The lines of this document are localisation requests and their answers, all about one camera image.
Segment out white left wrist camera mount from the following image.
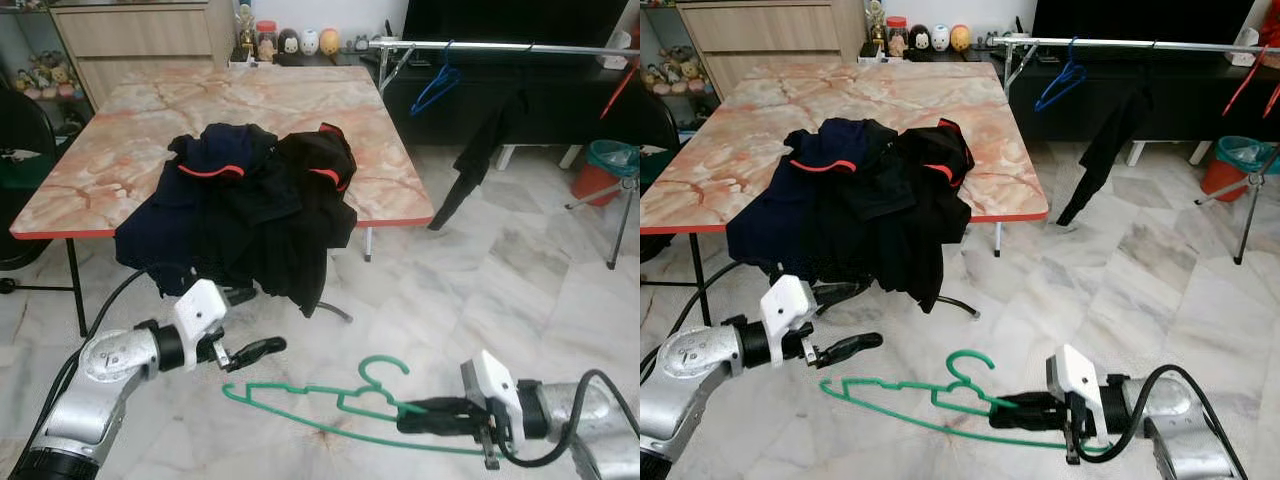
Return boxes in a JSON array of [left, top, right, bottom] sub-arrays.
[[760, 275, 821, 341], [172, 279, 229, 346]]

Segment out black chair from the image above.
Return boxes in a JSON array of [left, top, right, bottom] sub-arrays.
[[0, 88, 63, 273], [640, 95, 681, 263]]

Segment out black flat screen television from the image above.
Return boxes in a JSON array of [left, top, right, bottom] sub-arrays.
[[402, 0, 631, 46], [1030, 0, 1261, 43]]

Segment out blue plastic clothes hanger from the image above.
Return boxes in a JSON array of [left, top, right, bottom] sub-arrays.
[[1034, 40, 1089, 113], [409, 42, 463, 117]]

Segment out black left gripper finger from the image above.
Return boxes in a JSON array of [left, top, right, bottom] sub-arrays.
[[818, 332, 885, 367], [228, 336, 289, 369]]

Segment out black television cabinet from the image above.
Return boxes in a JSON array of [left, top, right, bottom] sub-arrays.
[[1005, 45, 1280, 146], [378, 50, 640, 151]]

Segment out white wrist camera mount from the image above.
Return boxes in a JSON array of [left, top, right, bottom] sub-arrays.
[[460, 349, 526, 446], [1046, 344, 1109, 441], [760, 275, 821, 341], [172, 279, 229, 346]]

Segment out red bin with teal bag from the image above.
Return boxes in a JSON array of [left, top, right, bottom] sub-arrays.
[[1200, 135, 1280, 203], [570, 139, 639, 207]]

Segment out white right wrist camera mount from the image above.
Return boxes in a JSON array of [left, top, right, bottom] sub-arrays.
[[460, 349, 526, 446], [1046, 344, 1109, 441]]

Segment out navy shirt with red trim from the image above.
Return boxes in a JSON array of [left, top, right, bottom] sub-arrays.
[[726, 118, 901, 291], [114, 122, 283, 296]]

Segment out silver metal clothes rack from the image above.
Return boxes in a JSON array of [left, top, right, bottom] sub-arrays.
[[368, 36, 640, 271], [990, 35, 1280, 266]]

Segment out green plastic clothes hanger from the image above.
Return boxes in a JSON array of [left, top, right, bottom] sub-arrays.
[[222, 355, 501, 457], [819, 350, 1101, 456]]

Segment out light wooden cabinet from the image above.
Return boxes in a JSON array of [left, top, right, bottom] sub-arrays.
[[675, 0, 869, 101], [48, 0, 239, 111]]

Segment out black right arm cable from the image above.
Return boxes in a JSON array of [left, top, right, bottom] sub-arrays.
[[1080, 365, 1231, 463], [500, 369, 640, 469]]

